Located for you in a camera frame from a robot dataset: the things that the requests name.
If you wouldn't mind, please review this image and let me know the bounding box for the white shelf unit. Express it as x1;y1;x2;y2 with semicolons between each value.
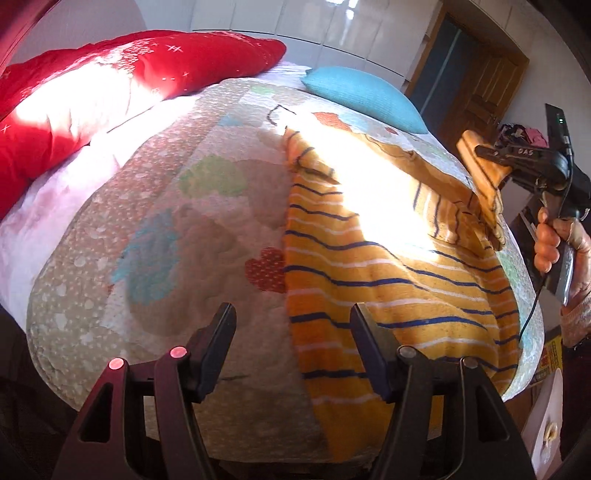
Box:
521;327;563;479

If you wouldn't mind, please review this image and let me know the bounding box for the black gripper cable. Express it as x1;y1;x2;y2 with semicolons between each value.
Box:
517;216;574;345

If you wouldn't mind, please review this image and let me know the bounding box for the patchwork heart quilt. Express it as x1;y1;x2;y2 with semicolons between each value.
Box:
27;79;542;463

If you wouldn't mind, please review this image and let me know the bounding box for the white bed sheet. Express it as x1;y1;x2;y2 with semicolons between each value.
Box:
1;68;322;339

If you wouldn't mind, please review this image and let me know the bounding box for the yellow striped knit sweater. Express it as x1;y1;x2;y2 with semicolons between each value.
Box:
283;126;520;462

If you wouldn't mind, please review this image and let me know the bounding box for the red quilted duvet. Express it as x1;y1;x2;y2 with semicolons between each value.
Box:
1;30;287;214

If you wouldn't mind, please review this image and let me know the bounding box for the brown wooden door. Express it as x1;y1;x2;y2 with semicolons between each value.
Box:
406;1;529;154

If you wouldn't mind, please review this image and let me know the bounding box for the white glossy wardrobe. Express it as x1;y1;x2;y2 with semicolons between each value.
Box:
137;0;442;88

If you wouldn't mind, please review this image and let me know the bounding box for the teal knit pillow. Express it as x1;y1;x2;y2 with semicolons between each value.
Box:
301;66;429;134

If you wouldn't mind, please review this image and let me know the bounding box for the person's right hand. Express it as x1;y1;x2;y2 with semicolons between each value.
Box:
534;207;590;312

